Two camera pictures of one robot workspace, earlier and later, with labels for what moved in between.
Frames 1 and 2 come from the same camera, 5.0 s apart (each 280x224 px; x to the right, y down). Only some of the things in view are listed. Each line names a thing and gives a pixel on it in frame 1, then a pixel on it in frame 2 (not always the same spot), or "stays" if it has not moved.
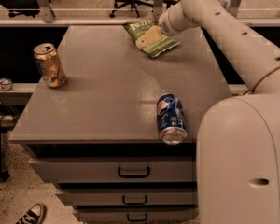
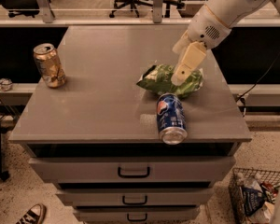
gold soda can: [49, 64] stays
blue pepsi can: [171, 122] stays
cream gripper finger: [153, 35] to [193, 56]
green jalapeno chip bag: [149, 37] to [158, 77]
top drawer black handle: [133, 175] stays
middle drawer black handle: [134, 203] stays
